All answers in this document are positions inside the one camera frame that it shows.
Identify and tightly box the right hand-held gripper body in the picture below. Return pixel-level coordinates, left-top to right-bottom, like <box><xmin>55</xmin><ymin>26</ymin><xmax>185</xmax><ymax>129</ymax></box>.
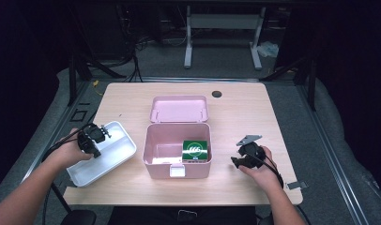
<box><xmin>235</xmin><ymin>134</ymin><xmax>267</xmax><ymax>170</ymax></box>

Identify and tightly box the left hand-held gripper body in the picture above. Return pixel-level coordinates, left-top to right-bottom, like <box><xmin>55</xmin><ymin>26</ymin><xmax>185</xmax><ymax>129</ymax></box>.
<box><xmin>77</xmin><ymin>122</ymin><xmax>106</xmax><ymax>159</ymax></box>

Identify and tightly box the white plastic tray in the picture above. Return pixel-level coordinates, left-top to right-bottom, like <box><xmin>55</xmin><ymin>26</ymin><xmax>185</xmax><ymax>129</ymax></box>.
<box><xmin>66</xmin><ymin>120</ymin><xmax>138</xmax><ymax>188</ymax></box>

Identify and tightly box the green and white carton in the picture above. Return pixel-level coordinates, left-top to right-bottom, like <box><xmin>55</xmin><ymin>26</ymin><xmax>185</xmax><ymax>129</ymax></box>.
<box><xmin>181</xmin><ymin>139</ymin><xmax>209</xmax><ymax>164</ymax></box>

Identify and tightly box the pink storage box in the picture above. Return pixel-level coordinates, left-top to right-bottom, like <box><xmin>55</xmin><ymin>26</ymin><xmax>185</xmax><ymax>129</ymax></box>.
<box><xmin>142</xmin><ymin>95</ymin><xmax>213</xmax><ymax>180</ymax></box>

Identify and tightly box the person's right hand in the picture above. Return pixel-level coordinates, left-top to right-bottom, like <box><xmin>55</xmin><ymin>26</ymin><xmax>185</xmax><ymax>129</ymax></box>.
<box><xmin>237</xmin><ymin>145</ymin><xmax>284</xmax><ymax>192</ymax></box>

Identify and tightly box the person's left hand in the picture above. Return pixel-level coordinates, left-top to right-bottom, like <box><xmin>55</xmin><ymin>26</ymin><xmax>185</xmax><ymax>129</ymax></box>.
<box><xmin>51</xmin><ymin>127</ymin><xmax>95</xmax><ymax>172</ymax></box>

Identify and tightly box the grey tape strip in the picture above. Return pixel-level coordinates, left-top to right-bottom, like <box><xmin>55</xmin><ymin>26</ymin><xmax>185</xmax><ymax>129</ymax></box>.
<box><xmin>286</xmin><ymin>180</ymin><xmax>309</xmax><ymax>190</ymax></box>

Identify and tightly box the black metal stand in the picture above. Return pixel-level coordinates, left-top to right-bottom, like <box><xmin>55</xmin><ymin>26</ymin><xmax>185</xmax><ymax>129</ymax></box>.
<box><xmin>263</xmin><ymin>52</ymin><xmax>318</xmax><ymax>112</ymax></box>
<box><xmin>67</xmin><ymin>50</ymin><xmax>128</xmax><ymax>108</ymax></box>

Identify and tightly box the person's dark clothing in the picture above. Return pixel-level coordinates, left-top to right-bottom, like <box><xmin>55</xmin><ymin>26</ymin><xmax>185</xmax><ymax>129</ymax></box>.
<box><xmin>107</xmin><ymin>205</ymin><xmax>258</xmax><ymax>225</ymax></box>

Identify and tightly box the black stool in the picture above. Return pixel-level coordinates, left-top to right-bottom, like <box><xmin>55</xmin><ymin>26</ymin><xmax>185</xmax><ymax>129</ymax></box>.
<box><xmin>50</xmin><ymin>182</ymin><xmax>98</xmax><ymax>225</ymax></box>

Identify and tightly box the clear plastic bag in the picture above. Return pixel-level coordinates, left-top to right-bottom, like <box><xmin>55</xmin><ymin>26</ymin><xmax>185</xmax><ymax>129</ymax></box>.
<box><xmin>259</xmin><ymin>40</ymin><xmax>280</xmax><ymax>58</ymax></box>

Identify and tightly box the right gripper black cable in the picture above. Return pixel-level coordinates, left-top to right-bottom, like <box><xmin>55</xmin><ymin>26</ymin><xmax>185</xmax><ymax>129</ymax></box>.
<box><xmin>252</xmin><ymin>153</ymin><xmax>285</xmax><ymax>190</ymax></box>

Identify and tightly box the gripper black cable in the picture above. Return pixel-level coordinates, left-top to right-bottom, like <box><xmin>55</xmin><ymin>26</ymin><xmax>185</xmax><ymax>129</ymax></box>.
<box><xmin>40</xmin><ymin>123</ymin><xmax>93</xmax><ymax>164</ymax></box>
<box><xmin>252</xmin><ymin>153</ymin><xmax>285</xmax><ymax>190</ymax></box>

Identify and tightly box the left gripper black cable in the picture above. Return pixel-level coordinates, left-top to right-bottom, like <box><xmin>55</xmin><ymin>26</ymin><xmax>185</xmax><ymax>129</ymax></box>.
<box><xmin>40</xmin><ymin>123</ymin><xmax>93</xmax><ymax>164</ymax></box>

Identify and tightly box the bundle of black cables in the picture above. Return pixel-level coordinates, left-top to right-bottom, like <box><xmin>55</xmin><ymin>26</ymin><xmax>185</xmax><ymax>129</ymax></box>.
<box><xmin>116</xmin><ymin>6</ymin><xmax>145</xmax><ymax>83</ymax></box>

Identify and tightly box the grey metal table frame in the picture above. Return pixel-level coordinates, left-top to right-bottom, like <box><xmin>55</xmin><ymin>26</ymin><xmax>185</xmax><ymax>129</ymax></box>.
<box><xmin>183</xmin><ymin>5</ymin><xmax>267</xmax><ymax>71</ymax></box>

